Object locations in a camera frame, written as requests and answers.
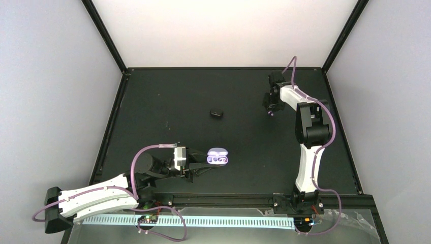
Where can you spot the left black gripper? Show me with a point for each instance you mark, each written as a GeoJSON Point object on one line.
{"type": "Point", "coordinates": [191, 157]}

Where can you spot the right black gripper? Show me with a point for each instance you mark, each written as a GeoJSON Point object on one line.
{"type": "Point", "coordinates": [279, 107]}

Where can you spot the lavender earbud charging case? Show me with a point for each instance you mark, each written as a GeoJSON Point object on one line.
{"type": "Point", "coordinates": [216, 152]}

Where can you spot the black earbud charging case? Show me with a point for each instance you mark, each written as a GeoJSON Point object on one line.
{"type": "Point", "coordinates": [216, 113]}

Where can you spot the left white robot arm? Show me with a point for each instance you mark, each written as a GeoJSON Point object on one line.
{"type": "Point", "coordinates": [130, 190]}

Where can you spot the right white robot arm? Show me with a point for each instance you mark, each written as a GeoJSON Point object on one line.
{"type": "Point", "coordinates": [314, 128]}

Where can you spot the small circuit board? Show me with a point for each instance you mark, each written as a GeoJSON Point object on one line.
{"type": "Point", "coordinates": [148, 219]}

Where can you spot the clear plastic bag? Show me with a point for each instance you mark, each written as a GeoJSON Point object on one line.
{"type": "Point", "coordinates": [350, 218]}

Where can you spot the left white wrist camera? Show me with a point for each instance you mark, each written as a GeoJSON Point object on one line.
{"type": "Point", "coordinates": [180, 157]}

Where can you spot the white slotted cable duct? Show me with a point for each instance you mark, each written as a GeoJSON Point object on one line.
{"type": "Point", "coordinates": [195, 221]}

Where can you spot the black front rail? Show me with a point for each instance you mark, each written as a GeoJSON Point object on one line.
{"type": "Point", "coordinates": [279, 202]}

